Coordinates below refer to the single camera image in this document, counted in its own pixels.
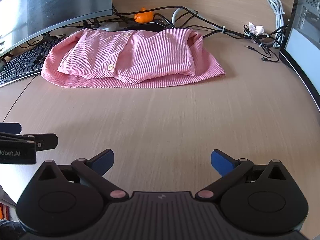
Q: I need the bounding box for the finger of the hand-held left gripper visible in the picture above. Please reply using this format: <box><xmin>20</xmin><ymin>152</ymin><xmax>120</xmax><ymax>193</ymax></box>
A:
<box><xmin>0</xmin><ymin>131</ymin><xmax>59</xmax><ymax>152</ymax></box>
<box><xmin>0</xmin><ymin>122</ymin><xmax>22</xmax><ymax>134</ymax></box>

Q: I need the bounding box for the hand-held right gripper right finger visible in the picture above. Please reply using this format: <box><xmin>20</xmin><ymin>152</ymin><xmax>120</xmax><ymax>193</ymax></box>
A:
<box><xmin>196</xmin><ymin>149</ymin><xmax>290</xmax><ymax>202</ymax></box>

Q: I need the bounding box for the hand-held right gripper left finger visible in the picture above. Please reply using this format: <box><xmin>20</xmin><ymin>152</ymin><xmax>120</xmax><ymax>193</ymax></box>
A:
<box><xmin>32</xmin><ymin>149</ymin><xmax>129</xmax><ymax>202</ymax></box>

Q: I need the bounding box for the pink ribbed shirt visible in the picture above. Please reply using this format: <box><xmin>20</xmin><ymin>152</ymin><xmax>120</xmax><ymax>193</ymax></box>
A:
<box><xmin>41</xmin><ymin>28</ymin><xmax>227</xmax><ymax>89</ymax></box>

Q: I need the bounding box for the black keyboard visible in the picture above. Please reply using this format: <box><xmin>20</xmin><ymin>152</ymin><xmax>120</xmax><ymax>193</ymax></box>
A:
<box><xmin>0</xmin><ymin>36</ymin><xmax>66</xmax><ymax>86</ymax></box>

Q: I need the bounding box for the curved computer monitor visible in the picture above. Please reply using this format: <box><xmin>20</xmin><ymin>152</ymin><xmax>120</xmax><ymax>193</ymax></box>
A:
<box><xmin>0</xmin><ymin>0</ymin><xmax>114</xmax><ymax>58</ymax></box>

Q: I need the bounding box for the white power strip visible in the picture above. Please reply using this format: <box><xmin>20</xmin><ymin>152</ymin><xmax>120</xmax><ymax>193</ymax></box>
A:
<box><xmin>98</xmin><ymin>22</ymin><xmax>121</xmax><ymax>32</ymax></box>

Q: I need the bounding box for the crumpled white tissue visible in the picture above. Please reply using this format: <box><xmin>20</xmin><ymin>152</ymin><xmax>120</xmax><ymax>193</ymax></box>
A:
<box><xmin>246</xmin><ymin>22</ymin><xmax>265</xmax><ymax>36</ymax></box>

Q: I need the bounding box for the orange toy figure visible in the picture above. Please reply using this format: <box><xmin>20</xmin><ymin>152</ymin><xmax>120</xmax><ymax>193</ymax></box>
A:
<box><xmin>134</xmin><ymin>7</ymin><xmax>154</xmax><ymax>23</ymax></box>

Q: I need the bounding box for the black cable bundle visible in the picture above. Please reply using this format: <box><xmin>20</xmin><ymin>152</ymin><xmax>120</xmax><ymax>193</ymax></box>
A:
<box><xmin>112</xmin><ymin>5</ymin><xmax>291</xmax><ymax>63</ymax></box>

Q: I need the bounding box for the grey flat cable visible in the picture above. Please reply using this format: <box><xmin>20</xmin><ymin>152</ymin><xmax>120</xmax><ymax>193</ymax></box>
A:
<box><xmin>172</xmin><ymin>7</ymin><xmax>198</xmax><ymax>28</ymax></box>

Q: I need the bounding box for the white coiled cable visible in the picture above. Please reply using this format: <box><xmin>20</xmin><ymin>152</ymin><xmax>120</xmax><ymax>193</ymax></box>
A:
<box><xmin>267</xmin><ymin>0</ymin><xmax>287</xmax><ymax>49</ymax></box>

